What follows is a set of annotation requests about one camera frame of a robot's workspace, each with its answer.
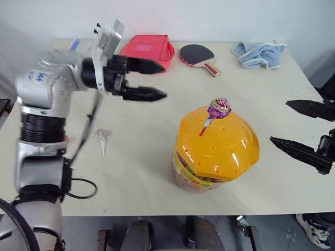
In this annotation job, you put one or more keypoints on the yellow-lidded lollipop jar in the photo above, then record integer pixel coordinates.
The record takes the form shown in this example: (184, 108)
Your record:
(214, 149)

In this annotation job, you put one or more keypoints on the purple wrapped lollipop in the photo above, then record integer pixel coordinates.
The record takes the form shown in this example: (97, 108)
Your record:
(217, 109)

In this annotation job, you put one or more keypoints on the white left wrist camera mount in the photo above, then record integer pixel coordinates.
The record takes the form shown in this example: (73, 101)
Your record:
(104, 44)

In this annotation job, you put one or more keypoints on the white blue small object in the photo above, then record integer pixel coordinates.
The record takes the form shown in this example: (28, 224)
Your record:
(74, 45)

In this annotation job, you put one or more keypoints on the red fabric pouch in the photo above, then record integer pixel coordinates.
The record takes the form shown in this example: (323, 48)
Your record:
(149, 52)

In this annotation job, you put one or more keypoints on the white wrapped lollipop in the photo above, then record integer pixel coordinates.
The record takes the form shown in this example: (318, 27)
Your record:
(102, 138)

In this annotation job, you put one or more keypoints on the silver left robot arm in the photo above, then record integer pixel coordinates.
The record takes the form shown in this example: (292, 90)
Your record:
(39, 109)

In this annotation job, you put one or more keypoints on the black red table tennis paddle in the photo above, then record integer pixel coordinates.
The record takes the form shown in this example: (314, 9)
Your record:
(199, 57)

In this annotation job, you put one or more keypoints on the dark chair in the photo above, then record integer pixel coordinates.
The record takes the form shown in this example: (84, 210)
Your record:
(323, 86)

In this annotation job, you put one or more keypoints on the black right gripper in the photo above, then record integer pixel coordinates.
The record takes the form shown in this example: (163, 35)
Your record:
(325, 142)

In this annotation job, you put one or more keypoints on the dark object at edge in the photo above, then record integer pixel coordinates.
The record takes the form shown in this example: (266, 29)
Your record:
(4, 109)

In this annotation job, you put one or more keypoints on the black white sneaker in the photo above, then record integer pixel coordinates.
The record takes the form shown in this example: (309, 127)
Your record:
(314, 230)

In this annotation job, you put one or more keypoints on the dark rounded robot leg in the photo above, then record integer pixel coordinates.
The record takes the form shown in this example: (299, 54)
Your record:
(136, 235)
(206, 234)

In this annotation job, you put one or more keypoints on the light blue towel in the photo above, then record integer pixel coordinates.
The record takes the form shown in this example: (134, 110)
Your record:
(259, 54)

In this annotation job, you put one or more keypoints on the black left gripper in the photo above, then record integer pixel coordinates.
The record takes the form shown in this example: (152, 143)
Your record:
(115, 77)

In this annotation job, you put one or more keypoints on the dark metal frame bracket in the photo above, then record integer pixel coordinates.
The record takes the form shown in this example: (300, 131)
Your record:
(248, 230)
(104, 240)

